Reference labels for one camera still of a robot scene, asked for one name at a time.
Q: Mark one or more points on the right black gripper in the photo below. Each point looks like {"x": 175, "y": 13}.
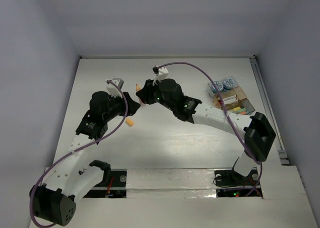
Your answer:
{"x": 145, "y": 94}

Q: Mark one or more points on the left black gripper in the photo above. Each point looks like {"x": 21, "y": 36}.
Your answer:
{"x": 132, "y": 106}

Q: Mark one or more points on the small orange cap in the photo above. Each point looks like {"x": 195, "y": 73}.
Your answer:
{"x": 129, "y": 122}

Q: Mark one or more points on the blue patterned tape roll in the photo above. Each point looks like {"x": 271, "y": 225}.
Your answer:
{"x": 217, "y": 86}

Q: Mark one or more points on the black whiteboard marker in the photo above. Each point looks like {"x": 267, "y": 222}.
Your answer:
{"x": 230, "y": 97}

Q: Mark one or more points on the green highlighter pen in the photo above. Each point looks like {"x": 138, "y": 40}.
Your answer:
{"x": 238, "y": 112}

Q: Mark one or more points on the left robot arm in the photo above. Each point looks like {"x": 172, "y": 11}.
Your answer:
{"x": 55, "y": 196}

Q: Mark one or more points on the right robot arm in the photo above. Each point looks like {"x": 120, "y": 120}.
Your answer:
{"x": 254, "y": 132}

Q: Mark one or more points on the clear compartment organizer box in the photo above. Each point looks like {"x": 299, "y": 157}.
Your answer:
{"x": 242, "y": 98}

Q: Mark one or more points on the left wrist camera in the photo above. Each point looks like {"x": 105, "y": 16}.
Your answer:
{"x": 115, "y": 83}

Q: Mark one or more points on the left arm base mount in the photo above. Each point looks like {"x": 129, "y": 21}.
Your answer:
{"x": 113, "y": 184}

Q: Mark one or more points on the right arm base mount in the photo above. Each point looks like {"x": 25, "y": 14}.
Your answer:
{"x": 230, "y": 184}

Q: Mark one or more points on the aluminium rail right edge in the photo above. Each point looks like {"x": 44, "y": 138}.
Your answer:
{"x": 269, "y": 112}

